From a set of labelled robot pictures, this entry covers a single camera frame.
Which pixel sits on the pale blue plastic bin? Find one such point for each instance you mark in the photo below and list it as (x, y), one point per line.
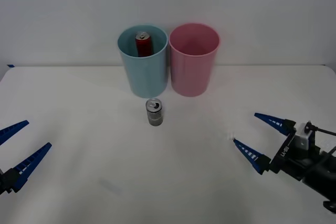
(147, 77)

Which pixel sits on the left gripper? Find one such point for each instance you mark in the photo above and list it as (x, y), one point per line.
(2, 182)

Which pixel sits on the black drink can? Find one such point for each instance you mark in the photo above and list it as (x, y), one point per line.
(155, 115)

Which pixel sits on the red drink can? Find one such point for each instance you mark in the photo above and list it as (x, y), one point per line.
(144, 47)

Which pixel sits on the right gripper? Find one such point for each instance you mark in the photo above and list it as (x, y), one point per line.
(287, 159)

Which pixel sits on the pink plastic bin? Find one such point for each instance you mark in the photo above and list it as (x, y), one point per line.
(191, 74)

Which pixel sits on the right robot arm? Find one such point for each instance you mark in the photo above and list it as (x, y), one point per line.
(324, 179)

